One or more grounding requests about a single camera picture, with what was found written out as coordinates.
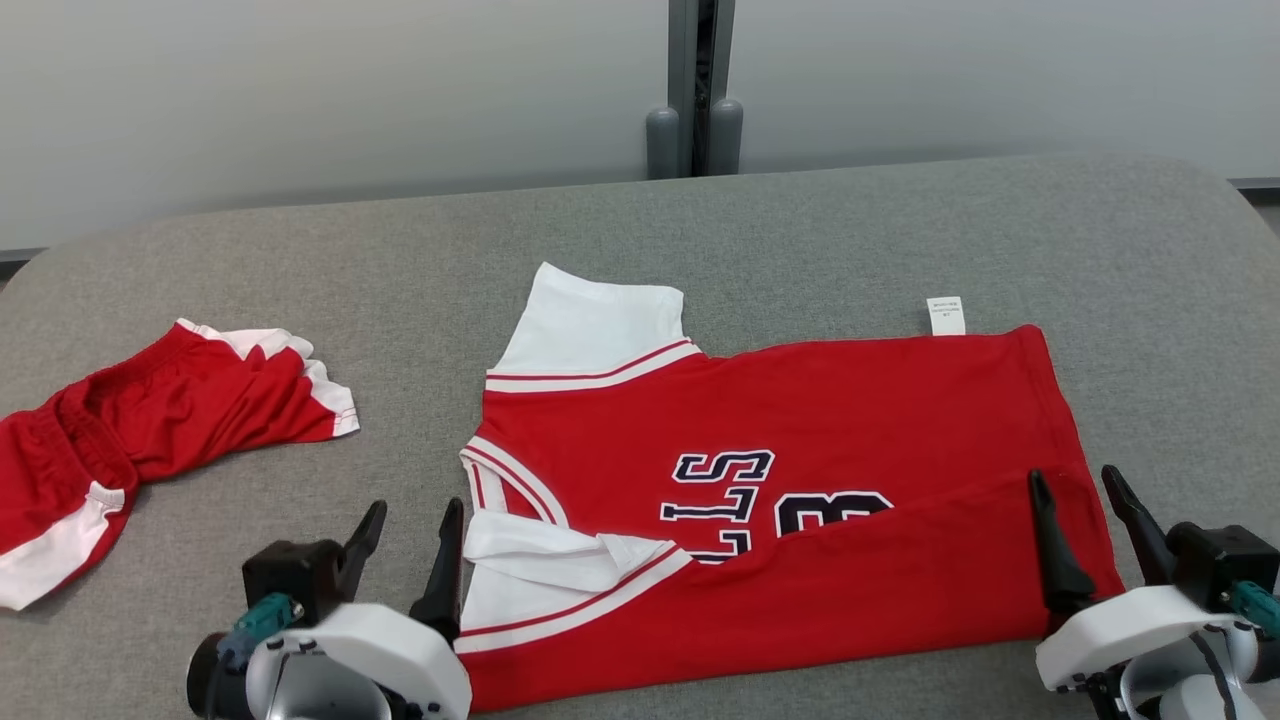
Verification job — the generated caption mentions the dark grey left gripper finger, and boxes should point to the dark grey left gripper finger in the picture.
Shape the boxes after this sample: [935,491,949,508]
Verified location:
[334,499,389,602]
[409,497,467,642]

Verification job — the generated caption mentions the teal right camera connector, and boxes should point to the teal right camera connector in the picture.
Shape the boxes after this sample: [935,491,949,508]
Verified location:
[1230,580,1280,641]

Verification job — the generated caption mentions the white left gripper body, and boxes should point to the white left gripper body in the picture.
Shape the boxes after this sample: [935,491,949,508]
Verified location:
[187,603,472,720]

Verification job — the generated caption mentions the red basketball jersey white sleeves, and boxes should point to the red basketball jersey white sleeves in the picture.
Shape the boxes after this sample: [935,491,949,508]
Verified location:
[455,262,1126,713]

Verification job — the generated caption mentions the teal camera connector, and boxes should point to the teal camera connector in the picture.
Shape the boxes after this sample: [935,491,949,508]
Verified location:
[1230,580,1280,641]
[218,593,304,671]

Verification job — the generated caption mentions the grey metal partition post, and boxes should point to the grey metal partition post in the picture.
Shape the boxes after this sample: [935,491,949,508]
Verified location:
[645,0,746,180]

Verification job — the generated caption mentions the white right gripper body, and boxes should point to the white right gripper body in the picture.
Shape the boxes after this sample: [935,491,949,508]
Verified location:
[1034,586,1242,694]

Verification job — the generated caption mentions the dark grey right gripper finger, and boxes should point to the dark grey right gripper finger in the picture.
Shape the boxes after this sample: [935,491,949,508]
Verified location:
[1102,464,1177,587]
[1027,469,1097,617]

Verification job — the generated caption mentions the teal left camera connector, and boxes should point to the teal left camera connector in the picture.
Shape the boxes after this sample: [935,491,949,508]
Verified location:
[218,593,304,671]

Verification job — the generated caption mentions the red shorts white trim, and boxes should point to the red shorts white trim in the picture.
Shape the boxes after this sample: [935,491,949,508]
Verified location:
[0,318,361,611]

